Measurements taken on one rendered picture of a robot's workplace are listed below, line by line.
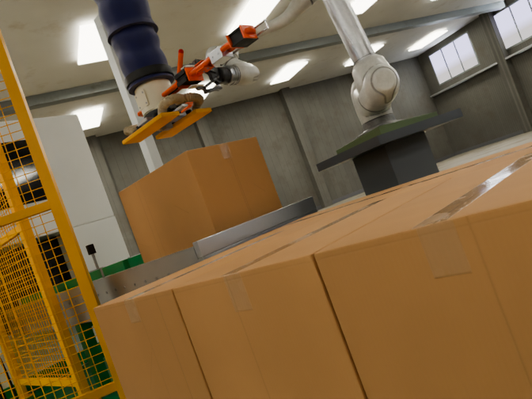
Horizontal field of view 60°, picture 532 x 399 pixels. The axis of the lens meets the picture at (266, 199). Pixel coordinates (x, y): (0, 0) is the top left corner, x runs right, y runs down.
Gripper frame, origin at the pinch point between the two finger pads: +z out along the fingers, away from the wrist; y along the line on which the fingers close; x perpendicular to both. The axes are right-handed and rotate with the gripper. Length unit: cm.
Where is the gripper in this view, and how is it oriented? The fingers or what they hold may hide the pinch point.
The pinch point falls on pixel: (191, 77)
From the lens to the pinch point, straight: 206.9
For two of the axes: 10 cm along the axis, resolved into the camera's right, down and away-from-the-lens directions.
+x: -6.8, 2.7, 6.8
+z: -6.4, 2.3, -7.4
